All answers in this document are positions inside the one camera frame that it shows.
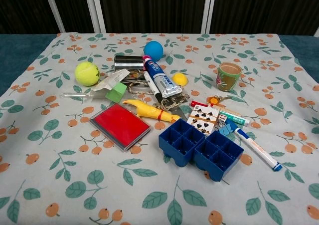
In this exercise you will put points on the playing cards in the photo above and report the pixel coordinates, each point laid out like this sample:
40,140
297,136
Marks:
203,117

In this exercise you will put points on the black and white marker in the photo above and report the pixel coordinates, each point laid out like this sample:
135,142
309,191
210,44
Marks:
152,85

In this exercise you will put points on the white paper packet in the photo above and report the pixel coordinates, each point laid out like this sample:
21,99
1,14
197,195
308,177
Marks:
112,81

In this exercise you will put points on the blue rubber ball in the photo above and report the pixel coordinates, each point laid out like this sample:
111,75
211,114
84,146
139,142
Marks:
153,50

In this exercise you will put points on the yellow rubber chicken toy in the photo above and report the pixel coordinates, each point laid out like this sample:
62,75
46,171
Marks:
149,112

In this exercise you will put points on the small white die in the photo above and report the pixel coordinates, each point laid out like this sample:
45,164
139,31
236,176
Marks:
222,118

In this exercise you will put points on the red ink pad case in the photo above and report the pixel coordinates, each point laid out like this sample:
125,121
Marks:
119,126

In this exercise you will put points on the blue binder clip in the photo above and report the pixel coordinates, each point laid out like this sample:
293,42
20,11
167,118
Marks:
225,129

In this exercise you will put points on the floral printed tablecloth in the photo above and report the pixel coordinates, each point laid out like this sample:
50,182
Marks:
159,140

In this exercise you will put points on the small yellow dome toy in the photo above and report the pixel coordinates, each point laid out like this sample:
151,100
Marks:
180,79

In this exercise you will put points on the silver metal tin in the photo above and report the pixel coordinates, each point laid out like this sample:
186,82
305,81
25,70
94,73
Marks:
128,63

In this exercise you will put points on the green and white tube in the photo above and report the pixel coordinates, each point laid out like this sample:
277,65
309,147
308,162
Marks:
236,120

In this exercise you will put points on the toothpaste tube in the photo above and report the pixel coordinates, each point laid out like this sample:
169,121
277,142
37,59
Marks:
160,79

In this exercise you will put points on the small green floral cup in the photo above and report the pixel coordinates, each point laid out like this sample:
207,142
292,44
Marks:
228,77

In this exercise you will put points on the yellow-green tennis ball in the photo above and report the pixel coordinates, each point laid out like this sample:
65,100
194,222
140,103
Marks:
87,73

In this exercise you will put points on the blue and white marker pen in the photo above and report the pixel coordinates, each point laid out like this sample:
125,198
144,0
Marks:
259,150

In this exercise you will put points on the white metal frame post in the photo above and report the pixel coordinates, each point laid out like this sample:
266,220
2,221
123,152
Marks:
53,8
209,8
96,8

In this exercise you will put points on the green foam block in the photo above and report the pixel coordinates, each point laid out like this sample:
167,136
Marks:
115,92

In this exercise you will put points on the clear glass dropper tube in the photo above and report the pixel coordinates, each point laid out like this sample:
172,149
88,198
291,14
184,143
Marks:
74,95

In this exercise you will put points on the blue building block tray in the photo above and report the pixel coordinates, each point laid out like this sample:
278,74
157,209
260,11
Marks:
199,150

